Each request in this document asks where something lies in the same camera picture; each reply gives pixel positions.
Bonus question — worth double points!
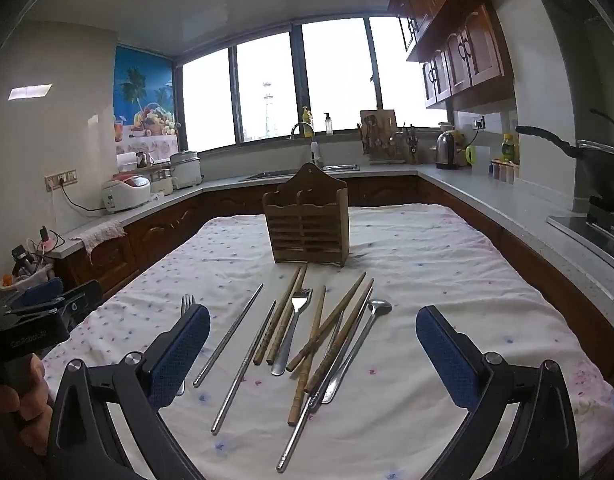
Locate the chrome kitchen faucet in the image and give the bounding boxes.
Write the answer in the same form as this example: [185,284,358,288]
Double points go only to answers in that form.
[290,121,322,166]

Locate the black wok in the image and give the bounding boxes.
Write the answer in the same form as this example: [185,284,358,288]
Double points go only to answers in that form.
[516,125,614,211]

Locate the fruit and beach wall poster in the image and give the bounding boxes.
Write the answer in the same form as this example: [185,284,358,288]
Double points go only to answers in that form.
[112,45,182,161]

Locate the white steamer pot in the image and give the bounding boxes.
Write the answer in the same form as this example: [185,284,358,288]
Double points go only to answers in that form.
[169,150,204,190]

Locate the wooden chopstick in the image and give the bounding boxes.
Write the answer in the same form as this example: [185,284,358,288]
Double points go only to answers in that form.
[287,285,328,427]
[303,278,375,395]
[266,264,309,366]
[286,272,368,373]
[253,266,304,366]

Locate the wall power outlet strip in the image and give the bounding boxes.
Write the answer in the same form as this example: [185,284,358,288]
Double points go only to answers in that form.
[44,170,78,192]

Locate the gas stove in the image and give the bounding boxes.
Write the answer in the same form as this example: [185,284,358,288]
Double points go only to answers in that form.
[547,195,614,281]

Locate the grey kitchen countertop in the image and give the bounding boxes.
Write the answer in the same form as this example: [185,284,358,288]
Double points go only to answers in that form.
[47,162,614,341]

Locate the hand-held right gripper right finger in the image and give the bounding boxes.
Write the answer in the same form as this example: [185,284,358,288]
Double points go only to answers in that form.
[416,306,580,480]

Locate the white floral tablecloth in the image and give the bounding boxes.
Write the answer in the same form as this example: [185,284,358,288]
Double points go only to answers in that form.
[39,203,614,480]

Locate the white and red rice cooker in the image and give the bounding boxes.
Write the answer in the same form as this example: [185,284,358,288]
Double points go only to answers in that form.
[101,174,152,213]

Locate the spice jar rack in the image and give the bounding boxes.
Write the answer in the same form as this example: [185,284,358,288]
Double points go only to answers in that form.
[491,158,516,184]

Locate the black power cable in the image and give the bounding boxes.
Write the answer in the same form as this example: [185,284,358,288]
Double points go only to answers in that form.
[61,182,106,212]

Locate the person's left hand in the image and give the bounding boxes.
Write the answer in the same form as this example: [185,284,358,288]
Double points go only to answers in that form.
[0,355,54,456]

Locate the white lace cloth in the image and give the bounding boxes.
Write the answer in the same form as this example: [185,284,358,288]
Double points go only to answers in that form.
[69,220,126,256]

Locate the cluttered basket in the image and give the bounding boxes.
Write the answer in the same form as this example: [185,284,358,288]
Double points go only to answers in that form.
[0,225,65,293]

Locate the long-handled steel spoon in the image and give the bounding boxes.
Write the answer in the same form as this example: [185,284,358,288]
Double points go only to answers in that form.
[321,298,394,406]

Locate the small white appliance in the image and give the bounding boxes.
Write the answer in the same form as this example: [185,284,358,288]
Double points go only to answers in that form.
[149,167,175,196]

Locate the wooden upper cabinets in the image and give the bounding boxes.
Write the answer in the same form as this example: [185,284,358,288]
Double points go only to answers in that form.
[387,0,518,111]

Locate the small steel fork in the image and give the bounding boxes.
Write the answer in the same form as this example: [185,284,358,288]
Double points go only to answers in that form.
[177,293,196,397]

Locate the knife block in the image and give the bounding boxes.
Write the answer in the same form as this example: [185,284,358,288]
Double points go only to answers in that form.
[404,124,422,165]

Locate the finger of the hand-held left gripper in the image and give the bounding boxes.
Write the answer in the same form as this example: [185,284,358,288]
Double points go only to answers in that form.
[9,278,65,311]
[7,280,104,331]

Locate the wooden utensil holder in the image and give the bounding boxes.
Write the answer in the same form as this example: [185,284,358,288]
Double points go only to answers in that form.
[262,162,349,267]

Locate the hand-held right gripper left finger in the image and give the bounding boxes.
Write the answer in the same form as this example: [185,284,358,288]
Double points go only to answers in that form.
[47,304,211,480]

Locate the large kitchen window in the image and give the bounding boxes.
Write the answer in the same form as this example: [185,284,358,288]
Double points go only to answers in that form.
[174,16,455,153]

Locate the steel electric kettle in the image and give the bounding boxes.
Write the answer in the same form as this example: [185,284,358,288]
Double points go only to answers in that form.
[434,130,462,170]

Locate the steel kitchen sink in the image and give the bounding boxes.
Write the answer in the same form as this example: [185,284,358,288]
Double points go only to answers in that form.
[239,162,362,182]

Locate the wooden cutting board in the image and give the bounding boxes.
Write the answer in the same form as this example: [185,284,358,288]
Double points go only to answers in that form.
[358,120,405,163]
[359,109,398,133]

